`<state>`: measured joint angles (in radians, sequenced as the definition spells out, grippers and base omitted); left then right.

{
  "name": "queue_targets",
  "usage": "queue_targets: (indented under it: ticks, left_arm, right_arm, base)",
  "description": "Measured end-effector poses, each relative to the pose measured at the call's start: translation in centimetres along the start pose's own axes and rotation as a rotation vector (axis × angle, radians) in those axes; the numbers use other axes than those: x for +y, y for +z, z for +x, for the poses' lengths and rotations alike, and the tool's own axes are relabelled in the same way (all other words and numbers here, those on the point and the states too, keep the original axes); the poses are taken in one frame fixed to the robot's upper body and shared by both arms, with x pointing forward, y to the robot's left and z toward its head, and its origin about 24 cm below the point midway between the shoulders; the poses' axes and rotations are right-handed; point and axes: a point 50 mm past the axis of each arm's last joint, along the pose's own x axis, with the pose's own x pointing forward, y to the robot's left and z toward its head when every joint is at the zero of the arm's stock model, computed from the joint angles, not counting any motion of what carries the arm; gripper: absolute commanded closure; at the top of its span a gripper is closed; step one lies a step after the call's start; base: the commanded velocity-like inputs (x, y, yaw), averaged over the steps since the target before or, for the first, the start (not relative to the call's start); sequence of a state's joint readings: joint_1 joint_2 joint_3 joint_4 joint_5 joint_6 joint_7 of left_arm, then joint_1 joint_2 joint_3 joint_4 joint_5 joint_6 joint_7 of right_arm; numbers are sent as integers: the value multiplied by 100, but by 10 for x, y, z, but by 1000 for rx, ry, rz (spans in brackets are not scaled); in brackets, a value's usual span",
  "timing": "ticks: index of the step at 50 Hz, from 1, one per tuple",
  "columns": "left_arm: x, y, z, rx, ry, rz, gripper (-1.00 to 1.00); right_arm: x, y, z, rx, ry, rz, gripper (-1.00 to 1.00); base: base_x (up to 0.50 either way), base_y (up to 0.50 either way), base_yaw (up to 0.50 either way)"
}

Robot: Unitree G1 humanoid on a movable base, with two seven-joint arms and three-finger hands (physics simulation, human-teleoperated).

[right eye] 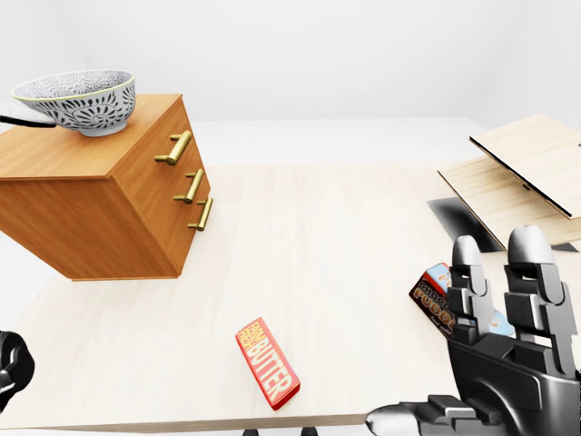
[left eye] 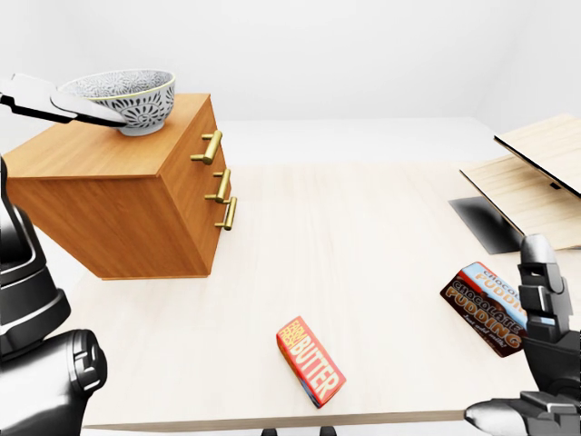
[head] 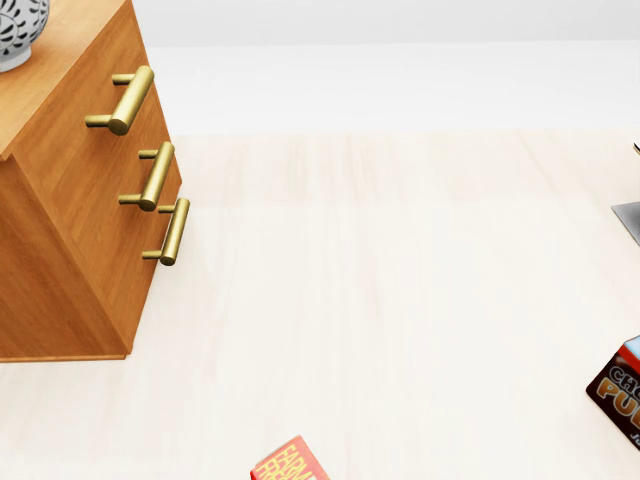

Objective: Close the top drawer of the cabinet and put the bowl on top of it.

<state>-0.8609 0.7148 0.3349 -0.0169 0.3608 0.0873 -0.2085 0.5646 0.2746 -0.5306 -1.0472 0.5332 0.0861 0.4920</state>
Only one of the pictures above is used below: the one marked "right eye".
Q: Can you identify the silver and black left hand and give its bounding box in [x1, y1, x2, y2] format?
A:
[0, 331, 36, 410]

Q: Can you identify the silver and black right hand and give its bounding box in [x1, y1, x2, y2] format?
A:
[365, 224, 581, 436]

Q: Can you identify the wooden cabinet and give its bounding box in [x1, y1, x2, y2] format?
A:
[0, 93, 214, 282]

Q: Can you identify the wooden cabinet drawer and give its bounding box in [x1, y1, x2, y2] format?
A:
[155, 158, 213, 276]
[133, 126, 203, 244]
[111, 94, 193, 212]

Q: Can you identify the patterned grey and white bowl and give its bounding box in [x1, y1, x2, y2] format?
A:
[11, 68, 137, 138]

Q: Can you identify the brown chocolate pudding box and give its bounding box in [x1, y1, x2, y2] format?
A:
[408, 274, 458, 341]

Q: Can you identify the white and blue food box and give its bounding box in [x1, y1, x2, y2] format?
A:
[424, 262, 517, 338]

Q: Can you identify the pale wooden board, black edge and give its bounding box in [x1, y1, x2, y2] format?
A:
[468, 113, 581, 221]

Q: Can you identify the red butter box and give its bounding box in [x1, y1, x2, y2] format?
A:
[234, 316, 301, 412]

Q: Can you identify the white object with dark rim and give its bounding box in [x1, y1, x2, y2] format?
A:
[0, 97, 59, 129]

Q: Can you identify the brass drawer handle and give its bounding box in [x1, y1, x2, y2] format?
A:
[187, 196, 214, 233]
[153, 130, 194, 167]
[173, 167, 206, 205]

